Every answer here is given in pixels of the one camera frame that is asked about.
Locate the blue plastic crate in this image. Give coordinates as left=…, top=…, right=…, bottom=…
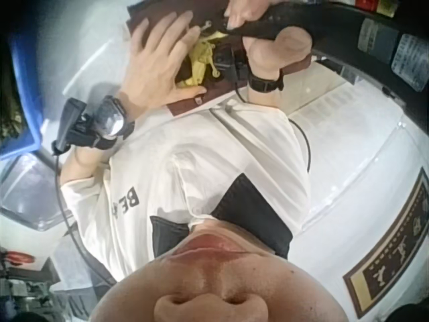
left=0, top=33, right=45, bottom=159

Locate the person's left hand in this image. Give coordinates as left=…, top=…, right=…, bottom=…
left=117, top=10, right=208, bottom=119

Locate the cluttered shelf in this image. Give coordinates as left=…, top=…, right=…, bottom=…
left=0, top=244, right=63, bottom=322

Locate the yellow plastic toy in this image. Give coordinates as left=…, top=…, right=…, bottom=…
left=177, top=32, right=224, bottom=89

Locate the black wrist band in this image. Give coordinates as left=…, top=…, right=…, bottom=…
left=248, top=70, right=286, bottom=94
left=51, top=95, right=135, bottom=156

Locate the clear plastic container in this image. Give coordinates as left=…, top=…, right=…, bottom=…
left=0, top=152, right=77, bottom=233

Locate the person's right hand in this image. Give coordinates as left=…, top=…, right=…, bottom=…
left=223, top=0, right=314, bottom=81

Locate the white box with brown label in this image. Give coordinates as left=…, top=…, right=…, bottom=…
left=288, top=80, right=429, bottom=319

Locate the black clip device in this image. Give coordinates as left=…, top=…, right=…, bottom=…
left=213, top=45, right=249, bottom=84

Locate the black curved handle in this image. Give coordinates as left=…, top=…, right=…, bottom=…
left=229, top=0, right=322, bottom=40

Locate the thin black cable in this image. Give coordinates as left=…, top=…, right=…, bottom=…
left=233, top=78, right=312, bottom=172
left=50, top=147, right=115, bottom=289

